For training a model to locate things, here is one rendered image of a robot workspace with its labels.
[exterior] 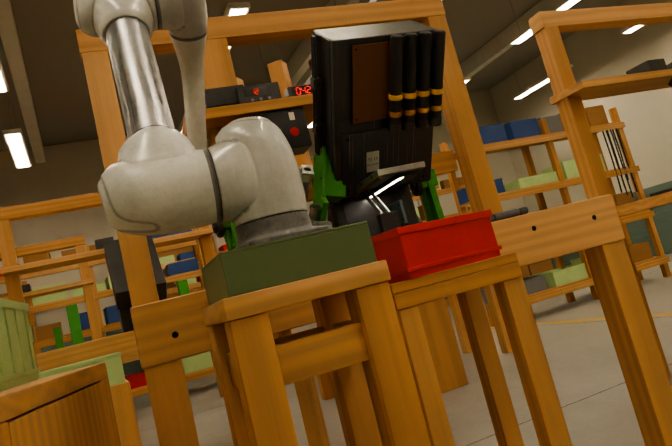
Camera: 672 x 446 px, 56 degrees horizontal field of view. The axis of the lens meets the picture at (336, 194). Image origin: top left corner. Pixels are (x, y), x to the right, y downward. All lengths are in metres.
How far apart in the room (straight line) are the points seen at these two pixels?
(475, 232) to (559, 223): 0.51
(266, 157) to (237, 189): 0.09
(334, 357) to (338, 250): 0.19
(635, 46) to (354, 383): 11.69
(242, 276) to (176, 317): 0.52
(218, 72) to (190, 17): 0.74
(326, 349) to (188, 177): 0.42
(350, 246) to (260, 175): 0.23
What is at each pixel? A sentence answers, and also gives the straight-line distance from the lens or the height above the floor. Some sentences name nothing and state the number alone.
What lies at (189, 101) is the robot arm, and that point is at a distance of 1.85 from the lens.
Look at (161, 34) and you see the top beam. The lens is 2.49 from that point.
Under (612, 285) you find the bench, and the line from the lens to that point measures 2.16.
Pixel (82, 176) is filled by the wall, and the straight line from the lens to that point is 12.26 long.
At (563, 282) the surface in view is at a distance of 7.64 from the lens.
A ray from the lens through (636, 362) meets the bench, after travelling 2.20.
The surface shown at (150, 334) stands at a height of 0.83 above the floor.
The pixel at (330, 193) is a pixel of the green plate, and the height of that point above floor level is 1.12.
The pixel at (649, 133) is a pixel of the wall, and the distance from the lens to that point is 12.73.
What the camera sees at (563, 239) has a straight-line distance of 2.06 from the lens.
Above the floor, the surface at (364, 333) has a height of 0.73.
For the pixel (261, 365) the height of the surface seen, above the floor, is 0.72.
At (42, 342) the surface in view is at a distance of 8.72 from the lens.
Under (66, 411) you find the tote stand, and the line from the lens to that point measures 1.28.
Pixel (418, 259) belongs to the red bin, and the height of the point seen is 0.84.
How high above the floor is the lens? 0.81
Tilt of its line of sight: 9 degrees up
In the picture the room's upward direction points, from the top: 14 degrees counter-clockwise
